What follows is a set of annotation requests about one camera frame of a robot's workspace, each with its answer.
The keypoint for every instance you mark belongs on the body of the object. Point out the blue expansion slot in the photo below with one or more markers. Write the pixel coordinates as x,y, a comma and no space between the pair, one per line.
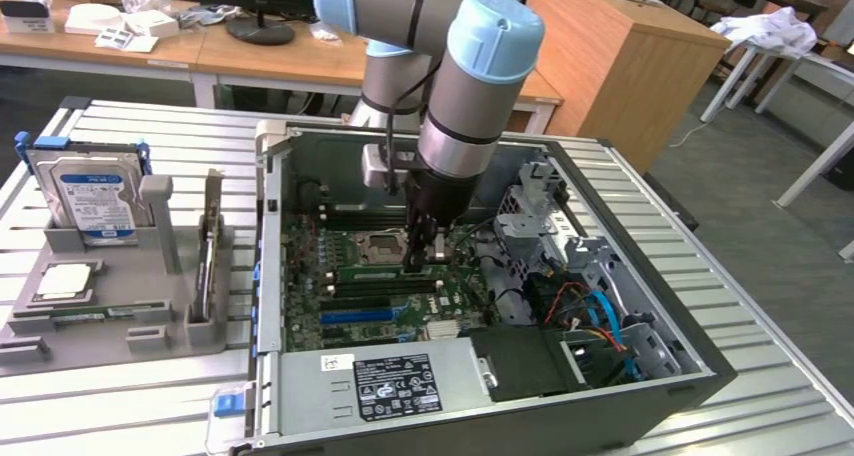
357,316

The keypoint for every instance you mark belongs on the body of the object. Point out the white crumpled cloth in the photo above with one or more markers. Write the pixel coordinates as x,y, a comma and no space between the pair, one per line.
774,28

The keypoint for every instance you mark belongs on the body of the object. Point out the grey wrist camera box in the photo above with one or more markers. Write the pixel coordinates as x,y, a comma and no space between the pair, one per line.
378,168

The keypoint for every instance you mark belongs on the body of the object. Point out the small white cardboard box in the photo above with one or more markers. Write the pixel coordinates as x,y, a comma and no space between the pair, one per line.
153,25

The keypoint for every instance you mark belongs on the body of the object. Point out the wooden cabinet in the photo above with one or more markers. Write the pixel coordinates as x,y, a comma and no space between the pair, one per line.
614,66

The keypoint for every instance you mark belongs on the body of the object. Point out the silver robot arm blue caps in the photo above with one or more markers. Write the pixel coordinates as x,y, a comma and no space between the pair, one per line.
468,86

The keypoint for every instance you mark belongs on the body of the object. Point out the green motherboard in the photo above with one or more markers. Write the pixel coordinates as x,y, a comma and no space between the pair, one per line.
374,306

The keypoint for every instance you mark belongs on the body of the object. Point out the white table frame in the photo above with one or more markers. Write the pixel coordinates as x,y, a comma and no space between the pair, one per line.
801,126

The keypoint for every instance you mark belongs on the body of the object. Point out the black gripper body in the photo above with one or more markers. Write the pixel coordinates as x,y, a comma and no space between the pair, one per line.
442,196

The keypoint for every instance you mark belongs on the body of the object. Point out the white label printer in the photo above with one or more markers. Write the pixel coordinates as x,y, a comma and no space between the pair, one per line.
26,17

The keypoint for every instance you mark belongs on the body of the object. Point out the white sheet with stickers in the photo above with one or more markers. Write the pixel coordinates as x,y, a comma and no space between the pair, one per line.
126,40

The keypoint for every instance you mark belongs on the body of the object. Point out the metal disk bay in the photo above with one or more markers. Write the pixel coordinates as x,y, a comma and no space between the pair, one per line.
534,211

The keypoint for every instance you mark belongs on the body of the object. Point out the hard disk in blue caddy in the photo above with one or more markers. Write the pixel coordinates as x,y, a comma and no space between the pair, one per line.
90,196

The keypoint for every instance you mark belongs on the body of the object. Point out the grey power supply unit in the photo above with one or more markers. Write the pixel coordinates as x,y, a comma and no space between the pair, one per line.
314,391

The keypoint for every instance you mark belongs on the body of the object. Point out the silver chipset heatsink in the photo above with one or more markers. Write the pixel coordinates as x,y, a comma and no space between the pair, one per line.
444,329

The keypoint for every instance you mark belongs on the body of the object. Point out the open black PC case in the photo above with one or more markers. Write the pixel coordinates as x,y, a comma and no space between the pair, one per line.
668,286

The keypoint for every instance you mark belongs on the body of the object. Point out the white round-cornered box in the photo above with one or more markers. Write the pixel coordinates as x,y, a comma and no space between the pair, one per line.
94,18

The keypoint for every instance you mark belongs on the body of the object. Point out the silver CPU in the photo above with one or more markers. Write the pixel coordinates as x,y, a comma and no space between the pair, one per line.
66,279

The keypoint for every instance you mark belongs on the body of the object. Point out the grey parts rack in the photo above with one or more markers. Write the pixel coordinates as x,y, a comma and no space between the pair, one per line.
134,296

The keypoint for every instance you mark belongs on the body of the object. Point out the wooden desk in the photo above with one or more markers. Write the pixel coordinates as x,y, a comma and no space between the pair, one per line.
267,61

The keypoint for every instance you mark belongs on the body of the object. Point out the CPU socket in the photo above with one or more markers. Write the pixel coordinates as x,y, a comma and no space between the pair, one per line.
379,248

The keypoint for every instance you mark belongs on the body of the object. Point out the green RAM stick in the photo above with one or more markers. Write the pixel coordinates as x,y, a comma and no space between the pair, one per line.
107,312
374,274

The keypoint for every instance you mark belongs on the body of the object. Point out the black monitor with stand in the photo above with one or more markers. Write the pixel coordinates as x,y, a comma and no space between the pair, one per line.
261,6

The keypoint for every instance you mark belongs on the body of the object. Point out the silver socket cover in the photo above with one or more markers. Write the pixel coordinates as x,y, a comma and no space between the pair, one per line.
446,254

